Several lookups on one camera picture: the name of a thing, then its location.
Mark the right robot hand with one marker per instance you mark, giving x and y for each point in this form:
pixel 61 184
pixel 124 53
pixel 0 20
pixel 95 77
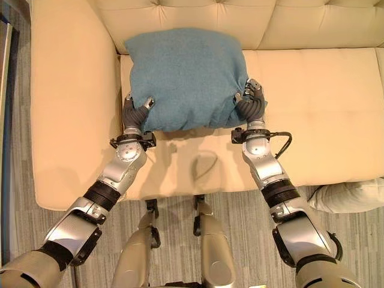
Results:
pixel 252 108

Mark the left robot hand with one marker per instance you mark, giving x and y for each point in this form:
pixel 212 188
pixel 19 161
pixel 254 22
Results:
pixel 133 115

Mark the blue fabric cushion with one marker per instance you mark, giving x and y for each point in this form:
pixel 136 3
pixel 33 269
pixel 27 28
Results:
pixel 186 81

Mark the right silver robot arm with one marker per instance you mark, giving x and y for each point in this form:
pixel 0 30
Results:
pixel 282 204

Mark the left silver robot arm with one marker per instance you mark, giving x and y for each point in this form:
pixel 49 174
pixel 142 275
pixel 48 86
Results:
pixel 90 207

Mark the cream leather sofa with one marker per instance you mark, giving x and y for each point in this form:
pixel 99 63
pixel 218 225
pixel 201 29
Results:
pixel 210 90

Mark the white cushion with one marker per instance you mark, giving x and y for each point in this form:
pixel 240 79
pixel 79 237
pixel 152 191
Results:
pixel 351 195

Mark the left silver robot leg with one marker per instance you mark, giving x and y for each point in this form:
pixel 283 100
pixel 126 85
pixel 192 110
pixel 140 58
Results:
pixel 136 249

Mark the silver robot leg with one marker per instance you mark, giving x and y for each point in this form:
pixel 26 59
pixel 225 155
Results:
pixel 136 249
pixel 214 243

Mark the right silver robot leg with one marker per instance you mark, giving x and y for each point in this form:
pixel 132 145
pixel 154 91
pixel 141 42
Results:
pixel 214 243

